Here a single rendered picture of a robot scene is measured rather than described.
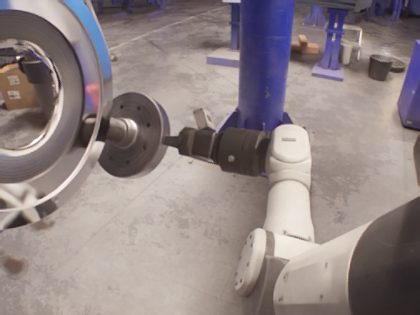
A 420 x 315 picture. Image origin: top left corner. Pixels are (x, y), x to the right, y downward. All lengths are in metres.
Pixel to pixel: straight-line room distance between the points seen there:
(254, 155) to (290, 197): 0.12
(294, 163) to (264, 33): 1.33
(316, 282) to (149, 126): 0.53
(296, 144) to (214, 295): 1.02
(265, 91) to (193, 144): 1.32
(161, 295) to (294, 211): 1.08
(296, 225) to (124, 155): 0.42
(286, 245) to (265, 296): 0.07
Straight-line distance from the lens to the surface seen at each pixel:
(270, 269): 0.27
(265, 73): 1.79
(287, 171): 0.45
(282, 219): 0.39
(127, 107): 0.68
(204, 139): 0.54
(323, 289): 0.18
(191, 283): 1.42
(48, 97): 2.75
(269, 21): 1.71
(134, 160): 0.64
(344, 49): 4.43
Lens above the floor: 1.24
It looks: 37 degrees down
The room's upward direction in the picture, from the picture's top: 1 degrees counter-clockwise
